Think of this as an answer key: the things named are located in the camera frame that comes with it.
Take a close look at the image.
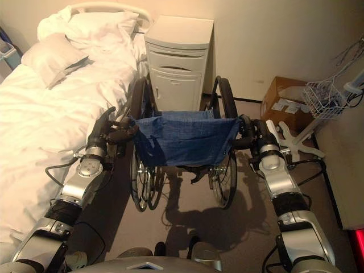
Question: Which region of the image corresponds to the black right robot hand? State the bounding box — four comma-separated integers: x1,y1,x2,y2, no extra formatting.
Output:
238,114,280,151

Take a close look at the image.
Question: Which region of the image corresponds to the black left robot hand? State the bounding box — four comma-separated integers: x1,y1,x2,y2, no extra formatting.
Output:
86,106,134,148

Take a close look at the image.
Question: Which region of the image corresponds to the wheelchair with blue fabric back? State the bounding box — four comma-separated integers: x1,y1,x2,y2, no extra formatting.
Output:
113,75,248,213

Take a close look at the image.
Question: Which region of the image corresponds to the hospital bed with white sheets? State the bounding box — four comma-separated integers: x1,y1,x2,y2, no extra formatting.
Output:
0,1,153,245

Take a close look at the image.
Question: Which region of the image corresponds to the brown cardboard box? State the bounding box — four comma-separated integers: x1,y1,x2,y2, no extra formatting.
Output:
260,76,319,134

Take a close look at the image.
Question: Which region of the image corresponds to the white rolling stand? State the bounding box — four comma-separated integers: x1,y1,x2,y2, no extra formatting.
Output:
277,71,364,159

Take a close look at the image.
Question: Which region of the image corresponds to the white duvet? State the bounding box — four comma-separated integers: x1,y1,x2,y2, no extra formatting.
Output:
0,64,137,242

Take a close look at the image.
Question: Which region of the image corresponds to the grey pillow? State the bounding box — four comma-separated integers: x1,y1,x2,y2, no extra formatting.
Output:
22,33,94,89

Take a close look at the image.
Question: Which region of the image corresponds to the white pillow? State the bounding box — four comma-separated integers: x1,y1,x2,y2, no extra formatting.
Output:
37,6,140,52

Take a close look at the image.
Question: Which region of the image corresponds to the white bedside cabinet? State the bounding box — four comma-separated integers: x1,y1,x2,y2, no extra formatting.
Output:
144,14,214,112

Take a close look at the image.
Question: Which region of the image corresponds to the light blue bin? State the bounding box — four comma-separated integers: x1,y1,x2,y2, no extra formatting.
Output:
0,27,15,69

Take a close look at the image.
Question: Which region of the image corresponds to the silver robot torso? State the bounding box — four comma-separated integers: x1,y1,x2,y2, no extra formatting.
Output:
65,241,225,273

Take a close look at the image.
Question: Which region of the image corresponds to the red object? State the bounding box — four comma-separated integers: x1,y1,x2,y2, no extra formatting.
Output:
347,227,364,270

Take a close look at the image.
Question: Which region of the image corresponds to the white wire basket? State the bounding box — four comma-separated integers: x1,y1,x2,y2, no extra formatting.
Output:
303,81,346,118

